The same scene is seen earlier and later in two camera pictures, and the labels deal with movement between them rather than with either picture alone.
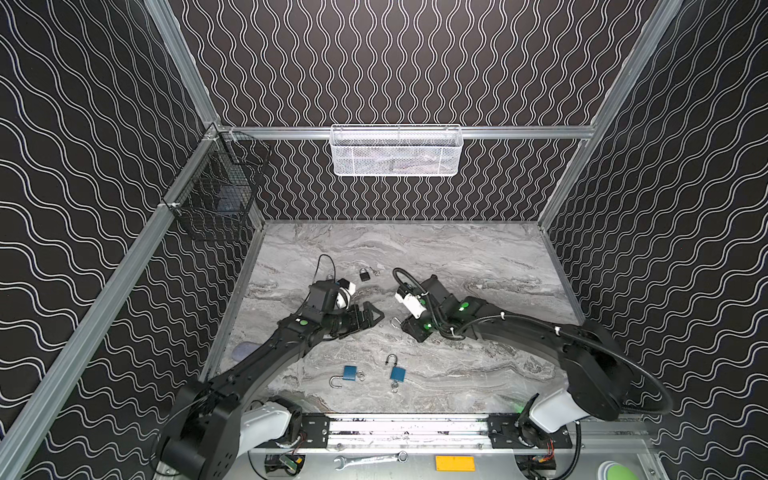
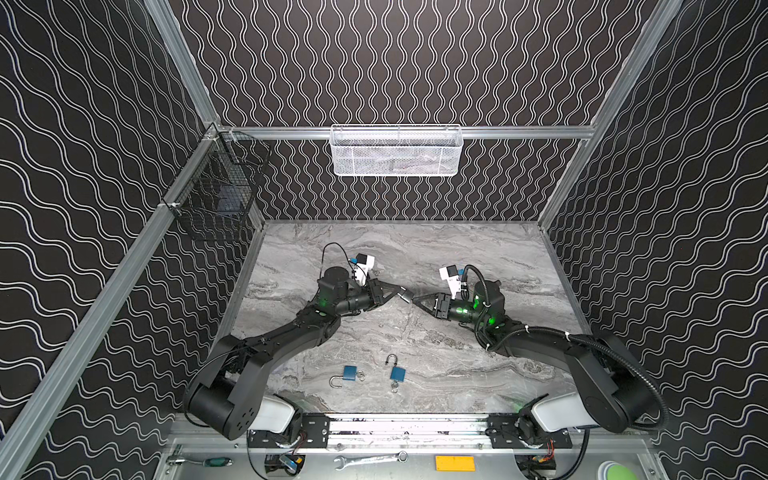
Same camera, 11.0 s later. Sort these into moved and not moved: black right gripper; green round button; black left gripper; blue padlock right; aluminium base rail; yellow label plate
Moved: black left gripper; black right gripper
Not moved: blue padlock right; aluminium base rail; yellow label plate; green round button
